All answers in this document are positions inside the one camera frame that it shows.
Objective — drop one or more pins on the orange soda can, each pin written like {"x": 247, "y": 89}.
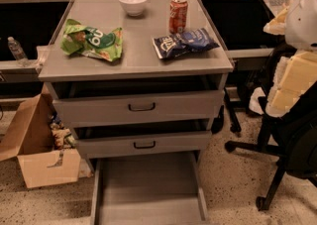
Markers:
{"x": 177, "y": 15}

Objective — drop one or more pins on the brown cardboard box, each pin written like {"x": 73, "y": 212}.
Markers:
{"x": 29, "y": 138}

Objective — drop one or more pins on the grey bottom drawer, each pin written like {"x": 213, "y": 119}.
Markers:
{"x": 156, "y": 189}

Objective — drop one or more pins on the blue chip bag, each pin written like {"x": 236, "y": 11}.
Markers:
{"x": 179, "y": 44}

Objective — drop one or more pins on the snack bags in box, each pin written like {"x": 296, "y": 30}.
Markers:
{"x": 62, "y": 137}

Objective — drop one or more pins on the grey drawer cabinet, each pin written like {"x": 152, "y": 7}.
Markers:
{"x": 139, "y": 59}

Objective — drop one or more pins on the grey drawer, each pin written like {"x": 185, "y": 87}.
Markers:
{"x": 118, "y": 102}
{"x": 142, "y": 139}
{"x": 156, "y": 189}

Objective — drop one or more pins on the clear plastic water bottle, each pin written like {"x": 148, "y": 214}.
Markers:
{"x": 18, "y": 52}

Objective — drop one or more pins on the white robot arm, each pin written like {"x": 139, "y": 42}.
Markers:
{"x": 294, "y": 76}

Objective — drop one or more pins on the white ceramic bowl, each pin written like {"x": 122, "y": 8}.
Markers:
{"x": 133, "y": 7}

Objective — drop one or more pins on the grey top drawer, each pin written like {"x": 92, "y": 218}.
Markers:
{"x": 118, "y": 102}

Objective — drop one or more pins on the black office chair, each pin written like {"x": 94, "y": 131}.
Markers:
{"x": 292, "y": 138}

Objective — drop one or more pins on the green rice chip bag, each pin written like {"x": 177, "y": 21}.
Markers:
{"x": 91, "y": 42}

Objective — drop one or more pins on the grey middle drawer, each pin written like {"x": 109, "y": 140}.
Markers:
{"x": 142, "y": 139}

